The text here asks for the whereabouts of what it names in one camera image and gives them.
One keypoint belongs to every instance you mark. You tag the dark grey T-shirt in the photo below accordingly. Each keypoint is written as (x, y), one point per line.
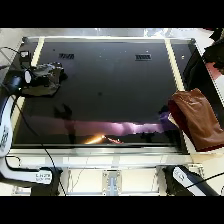
(45, 78)

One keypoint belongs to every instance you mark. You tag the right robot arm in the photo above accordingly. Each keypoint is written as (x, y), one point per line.
(186, 181)

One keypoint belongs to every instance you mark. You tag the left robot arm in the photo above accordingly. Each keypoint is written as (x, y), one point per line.
(6, 126)

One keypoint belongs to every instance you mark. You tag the dark red garment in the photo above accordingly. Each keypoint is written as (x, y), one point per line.
(175, 115)

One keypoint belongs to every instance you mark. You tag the brown garment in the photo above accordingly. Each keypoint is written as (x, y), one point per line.
(200, 116)

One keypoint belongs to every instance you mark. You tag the heap of clothes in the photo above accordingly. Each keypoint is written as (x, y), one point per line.
(215, 51)

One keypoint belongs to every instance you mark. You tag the silver frame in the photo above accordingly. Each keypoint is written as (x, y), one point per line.
(112, 181)

